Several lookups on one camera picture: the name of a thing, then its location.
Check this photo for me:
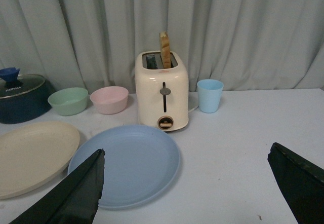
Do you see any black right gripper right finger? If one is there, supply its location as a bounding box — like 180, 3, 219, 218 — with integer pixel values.
268, 142, 323, 223

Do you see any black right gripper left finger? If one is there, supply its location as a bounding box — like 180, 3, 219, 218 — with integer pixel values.
11, 149, 105, 223

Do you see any blue plate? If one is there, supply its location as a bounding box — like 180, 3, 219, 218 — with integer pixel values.
68, 125, 181, 210

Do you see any beige plate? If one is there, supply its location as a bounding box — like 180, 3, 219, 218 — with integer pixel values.
1, 121, 80, 199

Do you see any green bowl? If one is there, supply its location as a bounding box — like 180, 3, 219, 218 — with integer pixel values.
48, 87, 89, 116

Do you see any pink bowl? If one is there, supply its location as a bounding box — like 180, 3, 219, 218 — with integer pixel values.
90, 86, 129, 115

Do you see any dark blue saucepan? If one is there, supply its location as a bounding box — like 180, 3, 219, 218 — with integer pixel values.
1, 79, 55, 124

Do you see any glass pot lid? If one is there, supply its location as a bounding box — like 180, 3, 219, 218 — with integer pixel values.
1, 67, 46, 99

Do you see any light blue cup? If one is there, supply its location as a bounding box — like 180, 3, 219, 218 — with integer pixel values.
197, 79, 224, 113

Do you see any cream toaster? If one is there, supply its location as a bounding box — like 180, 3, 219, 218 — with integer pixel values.
135, 51, 189, 131

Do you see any grey curtain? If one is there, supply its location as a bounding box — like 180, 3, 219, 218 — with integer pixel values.
1, 0, 323, 92

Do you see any toast slice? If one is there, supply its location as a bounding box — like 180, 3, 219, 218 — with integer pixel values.
159, 31, 171, 68

